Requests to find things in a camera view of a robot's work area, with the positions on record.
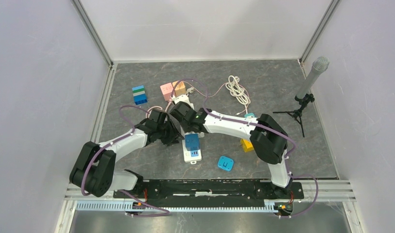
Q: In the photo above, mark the orange cube socket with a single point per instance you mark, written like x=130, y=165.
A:
x=179, y=89

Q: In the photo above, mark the white long power strip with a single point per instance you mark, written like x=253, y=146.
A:
x=191, y=157

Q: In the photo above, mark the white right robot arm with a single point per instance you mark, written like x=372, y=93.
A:
x=269, y=140

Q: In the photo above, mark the yellow cube socket adapter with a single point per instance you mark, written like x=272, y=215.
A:
x=246, y=145

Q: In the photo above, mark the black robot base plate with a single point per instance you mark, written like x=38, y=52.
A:
x=214, y=192

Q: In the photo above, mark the blue green striped block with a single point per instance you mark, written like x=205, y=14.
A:
x=139, y=95

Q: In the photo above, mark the blue plug adapter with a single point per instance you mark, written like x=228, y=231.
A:
x=225, y=163

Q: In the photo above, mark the teal power strip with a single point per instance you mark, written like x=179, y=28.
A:
x=249, y=115

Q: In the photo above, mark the grey microphone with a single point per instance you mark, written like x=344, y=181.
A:
x=319, y=66

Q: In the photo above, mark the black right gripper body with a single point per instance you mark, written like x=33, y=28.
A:
x=185, y=127

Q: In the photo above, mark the dark blue cube socket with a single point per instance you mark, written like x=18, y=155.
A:
x=192, y=142

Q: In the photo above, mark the pink cube socket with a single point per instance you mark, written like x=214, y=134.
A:
x=167, y=90

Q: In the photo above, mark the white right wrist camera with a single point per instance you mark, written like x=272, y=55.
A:
x=182, y=98

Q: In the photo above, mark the black microphone tripod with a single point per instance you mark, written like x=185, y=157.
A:
x=297, y=113

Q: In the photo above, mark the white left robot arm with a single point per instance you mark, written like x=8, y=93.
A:
x=94, y=170

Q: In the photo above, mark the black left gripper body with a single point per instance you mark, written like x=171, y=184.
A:
x=167, y=132

